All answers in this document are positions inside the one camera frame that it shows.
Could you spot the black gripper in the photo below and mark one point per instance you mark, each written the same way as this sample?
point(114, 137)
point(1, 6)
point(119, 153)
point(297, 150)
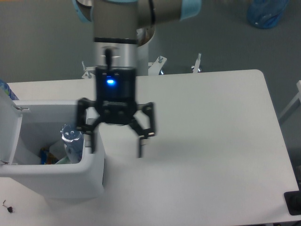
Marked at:
point(116, 104)

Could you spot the clear plastic water bottle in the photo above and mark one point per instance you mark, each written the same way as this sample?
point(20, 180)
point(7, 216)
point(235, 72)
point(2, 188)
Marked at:
point(73, 139)

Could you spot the white tissue pack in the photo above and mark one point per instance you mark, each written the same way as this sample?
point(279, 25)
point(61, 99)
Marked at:
point(58, 150)

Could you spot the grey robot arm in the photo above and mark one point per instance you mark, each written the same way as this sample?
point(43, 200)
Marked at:
point(115, 25)

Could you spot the white trash can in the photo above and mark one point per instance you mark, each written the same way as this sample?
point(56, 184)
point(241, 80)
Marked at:
point(39, 150)

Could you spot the blue yellow snack wrapper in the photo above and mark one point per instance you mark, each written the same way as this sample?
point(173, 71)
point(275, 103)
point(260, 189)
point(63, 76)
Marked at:
point(47, 158)

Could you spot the blue patterned item behind lid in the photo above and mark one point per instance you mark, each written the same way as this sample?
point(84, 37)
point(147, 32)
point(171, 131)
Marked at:
point(6, 88)

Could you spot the small black metal key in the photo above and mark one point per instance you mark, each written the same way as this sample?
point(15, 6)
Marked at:
point(9, 208)

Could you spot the blue plastic bag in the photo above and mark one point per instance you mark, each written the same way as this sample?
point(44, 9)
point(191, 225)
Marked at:
point(266, 14)

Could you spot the black device at table edge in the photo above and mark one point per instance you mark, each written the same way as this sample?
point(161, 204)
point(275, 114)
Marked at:
point(293, 202)

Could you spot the white frame at right edge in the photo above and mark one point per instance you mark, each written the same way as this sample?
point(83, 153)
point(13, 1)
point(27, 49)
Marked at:
point(292, 106)

